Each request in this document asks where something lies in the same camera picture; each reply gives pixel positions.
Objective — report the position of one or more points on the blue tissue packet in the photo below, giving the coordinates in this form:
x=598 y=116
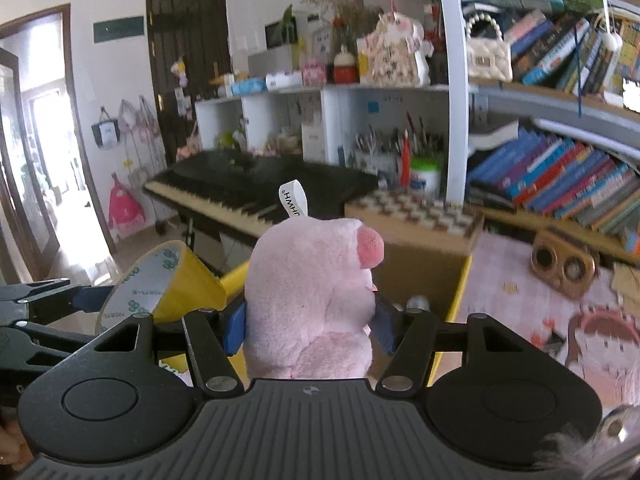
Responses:
x=248 y=86

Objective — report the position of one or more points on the white jar green lid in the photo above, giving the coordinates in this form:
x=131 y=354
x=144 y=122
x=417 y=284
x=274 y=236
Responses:
x=426 y=177

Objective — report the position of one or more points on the pink printed desktop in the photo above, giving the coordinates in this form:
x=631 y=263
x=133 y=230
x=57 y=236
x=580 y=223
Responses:
x=505 y=280

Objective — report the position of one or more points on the grey box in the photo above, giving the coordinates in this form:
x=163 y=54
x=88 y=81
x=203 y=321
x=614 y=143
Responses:
x=267 y=60

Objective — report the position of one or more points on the floral fabric bag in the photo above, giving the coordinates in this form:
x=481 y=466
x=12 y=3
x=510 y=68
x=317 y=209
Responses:
x=392 y=57

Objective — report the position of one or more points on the long row of colourful books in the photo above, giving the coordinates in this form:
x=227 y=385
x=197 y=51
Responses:
x=560 y=180

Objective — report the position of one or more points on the checkered wooden box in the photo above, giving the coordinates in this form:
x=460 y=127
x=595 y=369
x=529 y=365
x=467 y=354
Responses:
x=415 y=215

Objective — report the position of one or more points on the pink plush pig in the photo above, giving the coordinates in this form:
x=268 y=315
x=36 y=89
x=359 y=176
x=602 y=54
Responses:
x=305 y=290

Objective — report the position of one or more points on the brown wooden two-hole holder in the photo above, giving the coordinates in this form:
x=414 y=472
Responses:
x=565 y=265

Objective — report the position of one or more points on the dark wooden door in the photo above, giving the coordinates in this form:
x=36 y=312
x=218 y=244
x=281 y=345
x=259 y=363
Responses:
x=190 y=60

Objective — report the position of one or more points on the cream quilted handbag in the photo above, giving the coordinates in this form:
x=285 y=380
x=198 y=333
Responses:
x=489 y=57

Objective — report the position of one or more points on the pen holder with pens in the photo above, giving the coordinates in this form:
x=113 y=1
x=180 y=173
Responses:
x=380 y=152

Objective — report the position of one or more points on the small pink box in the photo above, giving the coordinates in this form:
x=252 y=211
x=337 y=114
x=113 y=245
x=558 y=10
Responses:
x=313 y=72

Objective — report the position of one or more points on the white tissue box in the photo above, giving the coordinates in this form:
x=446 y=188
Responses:
x=282 y=81

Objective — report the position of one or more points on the white cubby shelf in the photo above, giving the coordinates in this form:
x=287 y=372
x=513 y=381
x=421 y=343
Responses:
x=340 y=110

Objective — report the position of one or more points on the dark and white tote bag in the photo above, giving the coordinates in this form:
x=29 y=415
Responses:
x=105 y=132

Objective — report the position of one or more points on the dark picture frame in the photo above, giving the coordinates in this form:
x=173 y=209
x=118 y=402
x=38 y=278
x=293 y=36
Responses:
x=277 y=35

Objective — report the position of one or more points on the red bottle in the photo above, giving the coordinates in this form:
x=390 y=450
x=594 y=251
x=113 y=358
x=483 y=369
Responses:
x=406 y=160

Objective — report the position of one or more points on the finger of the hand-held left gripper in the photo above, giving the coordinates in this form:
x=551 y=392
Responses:
x=50 y=342
x=92 y=297

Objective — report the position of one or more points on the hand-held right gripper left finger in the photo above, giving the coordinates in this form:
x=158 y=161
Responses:
x=235 y=327

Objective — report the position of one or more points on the black electric keyboard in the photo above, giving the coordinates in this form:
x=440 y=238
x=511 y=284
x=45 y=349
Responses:
x=280 y=185

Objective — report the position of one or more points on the yellow tape roll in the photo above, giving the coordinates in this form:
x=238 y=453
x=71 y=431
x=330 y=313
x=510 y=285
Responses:
x=185 y=285

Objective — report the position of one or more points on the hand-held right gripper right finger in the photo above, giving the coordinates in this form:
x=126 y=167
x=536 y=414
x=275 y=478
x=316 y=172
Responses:
x=386 y=332

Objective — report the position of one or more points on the pink backpack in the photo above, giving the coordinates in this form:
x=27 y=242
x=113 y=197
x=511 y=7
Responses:
x=126 y=210

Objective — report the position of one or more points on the slanted row of books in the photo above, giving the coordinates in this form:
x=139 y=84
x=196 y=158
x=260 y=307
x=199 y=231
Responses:
x=555 y=50

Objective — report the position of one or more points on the green wall sign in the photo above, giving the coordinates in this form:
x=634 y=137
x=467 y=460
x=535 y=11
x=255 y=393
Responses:
x=119 y=29

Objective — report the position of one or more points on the yellow cardboard box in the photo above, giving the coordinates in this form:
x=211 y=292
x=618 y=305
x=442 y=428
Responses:
x=425 y=275

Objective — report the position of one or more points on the dried flower bunch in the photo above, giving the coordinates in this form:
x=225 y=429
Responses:
x=347 y=5

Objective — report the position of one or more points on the white paper bag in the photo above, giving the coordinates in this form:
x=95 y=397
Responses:
x=313 y=141

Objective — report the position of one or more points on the white bookshelf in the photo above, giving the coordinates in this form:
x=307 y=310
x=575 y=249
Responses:
x=457 y=110

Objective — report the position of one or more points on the keyboard stand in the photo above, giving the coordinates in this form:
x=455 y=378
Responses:
x=190 y=232

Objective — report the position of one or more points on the pink hanging bags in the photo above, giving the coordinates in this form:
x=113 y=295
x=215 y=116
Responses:
x=140 y=120

